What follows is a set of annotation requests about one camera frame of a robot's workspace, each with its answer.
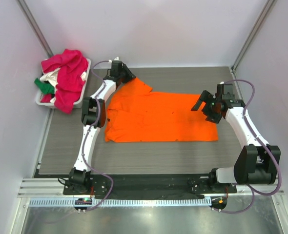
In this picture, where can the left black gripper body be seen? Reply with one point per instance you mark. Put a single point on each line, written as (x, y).
(121, 76)

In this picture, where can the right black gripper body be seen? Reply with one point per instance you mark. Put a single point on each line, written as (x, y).
(211, 105)

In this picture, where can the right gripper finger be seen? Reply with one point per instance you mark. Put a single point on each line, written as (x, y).
(204, 97)
(213, 118)

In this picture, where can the orange t shirt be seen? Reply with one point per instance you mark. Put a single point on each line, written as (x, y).
(137, 113)

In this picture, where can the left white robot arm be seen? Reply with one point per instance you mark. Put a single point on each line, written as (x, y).
(93, 119)

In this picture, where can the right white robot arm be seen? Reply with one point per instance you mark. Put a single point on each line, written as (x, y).
(257, 165)

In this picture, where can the pink t shirt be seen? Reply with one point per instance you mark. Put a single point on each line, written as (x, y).
(72, 65)

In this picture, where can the white t shirt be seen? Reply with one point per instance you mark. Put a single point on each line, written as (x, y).
(51, 77)

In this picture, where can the green t shirt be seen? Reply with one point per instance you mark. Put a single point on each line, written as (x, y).
(44, 87)

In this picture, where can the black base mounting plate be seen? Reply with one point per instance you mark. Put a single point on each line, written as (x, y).
(146, 186)

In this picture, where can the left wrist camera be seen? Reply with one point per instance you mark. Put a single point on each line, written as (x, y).
(116, 64)

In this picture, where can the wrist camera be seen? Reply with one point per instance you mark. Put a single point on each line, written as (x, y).
(116, 64)
(225, 91)

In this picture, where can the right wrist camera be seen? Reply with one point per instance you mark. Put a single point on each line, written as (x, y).
(225, 91)

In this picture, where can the white slotted cable duct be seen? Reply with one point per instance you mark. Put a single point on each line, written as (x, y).
(87, 202)

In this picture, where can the right aluminium frame post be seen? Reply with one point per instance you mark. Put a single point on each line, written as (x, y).
(266, 10)

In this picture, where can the aluminium frame post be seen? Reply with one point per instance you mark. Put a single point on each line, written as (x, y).
(35, 27)
(266, 10)

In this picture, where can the left aluminium frame post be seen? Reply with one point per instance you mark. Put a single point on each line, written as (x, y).
(35, 27)

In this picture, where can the aluminium rail profile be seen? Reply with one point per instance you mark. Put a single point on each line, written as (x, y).
(46, 187)

